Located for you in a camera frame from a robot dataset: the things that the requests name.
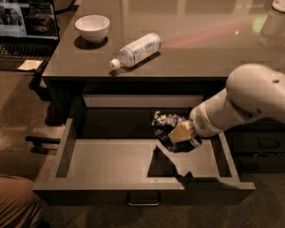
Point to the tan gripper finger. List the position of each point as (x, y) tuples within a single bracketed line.
[(182, 132)]

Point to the blue chip bag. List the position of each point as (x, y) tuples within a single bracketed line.
[(163, 124)]

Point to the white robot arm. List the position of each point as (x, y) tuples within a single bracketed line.
[(236, 48)]

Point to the open grey top drawer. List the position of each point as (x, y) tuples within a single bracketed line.
[(108, 150)]

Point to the clear plastic water bottle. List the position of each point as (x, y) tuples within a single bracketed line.
[(137, 51)]

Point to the white ceramic bowl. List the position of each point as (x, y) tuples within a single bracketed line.
[(93, 28)]

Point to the black chair leg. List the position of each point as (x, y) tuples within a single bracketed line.
[(38, 141)]

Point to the white paper note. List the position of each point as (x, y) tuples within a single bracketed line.
[(30, 65)]

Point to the person's leg in tan trousers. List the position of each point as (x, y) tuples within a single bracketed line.
[(19, 206)]

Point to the open black laptop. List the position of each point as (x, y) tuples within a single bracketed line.
[(28, 31)]

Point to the metal drawer handle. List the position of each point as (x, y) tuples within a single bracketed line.
[(144, 199)]

